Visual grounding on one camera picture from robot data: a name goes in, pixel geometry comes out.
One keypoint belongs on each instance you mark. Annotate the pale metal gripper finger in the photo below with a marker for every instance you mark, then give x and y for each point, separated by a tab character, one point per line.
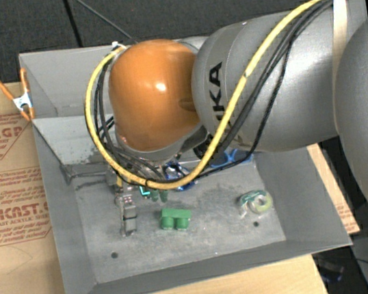
121	215
132	220

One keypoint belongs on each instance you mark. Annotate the grey metal bin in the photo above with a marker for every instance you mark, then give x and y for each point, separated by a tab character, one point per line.
199	244

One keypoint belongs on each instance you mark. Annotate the brown cardboard board red print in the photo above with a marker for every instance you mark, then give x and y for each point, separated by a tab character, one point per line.
13	204

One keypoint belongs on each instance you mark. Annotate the green toy brick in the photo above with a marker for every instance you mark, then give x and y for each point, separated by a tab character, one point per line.
174	217

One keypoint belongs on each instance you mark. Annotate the blue sunglasses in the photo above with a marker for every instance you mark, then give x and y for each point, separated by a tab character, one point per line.
229	158

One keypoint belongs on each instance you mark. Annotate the green and white spool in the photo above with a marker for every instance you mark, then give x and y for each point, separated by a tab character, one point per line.
256	202

